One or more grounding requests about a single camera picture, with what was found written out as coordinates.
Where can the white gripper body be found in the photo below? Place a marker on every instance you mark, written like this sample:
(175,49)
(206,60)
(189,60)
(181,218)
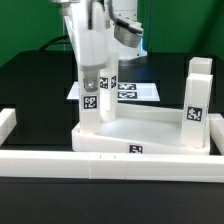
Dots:
(86,24)

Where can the white left fence block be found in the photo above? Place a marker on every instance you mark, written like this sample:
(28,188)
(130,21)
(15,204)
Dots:
(7,123)

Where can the white fence block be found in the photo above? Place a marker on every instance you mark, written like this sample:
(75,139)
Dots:
(217,131)
(7,123)

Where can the white marker sheet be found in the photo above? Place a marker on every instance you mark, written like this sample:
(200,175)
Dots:
(124,91)

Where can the white front fence bar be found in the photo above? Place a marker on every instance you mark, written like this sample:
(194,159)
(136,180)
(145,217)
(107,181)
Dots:
(161,167)

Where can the white right fence block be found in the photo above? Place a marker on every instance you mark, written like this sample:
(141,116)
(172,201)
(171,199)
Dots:
(217,131)

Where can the white desk top tray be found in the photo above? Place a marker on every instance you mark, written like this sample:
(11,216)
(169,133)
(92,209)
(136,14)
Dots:
(139,129)

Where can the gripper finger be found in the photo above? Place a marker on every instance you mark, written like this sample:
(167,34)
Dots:
(90,80)

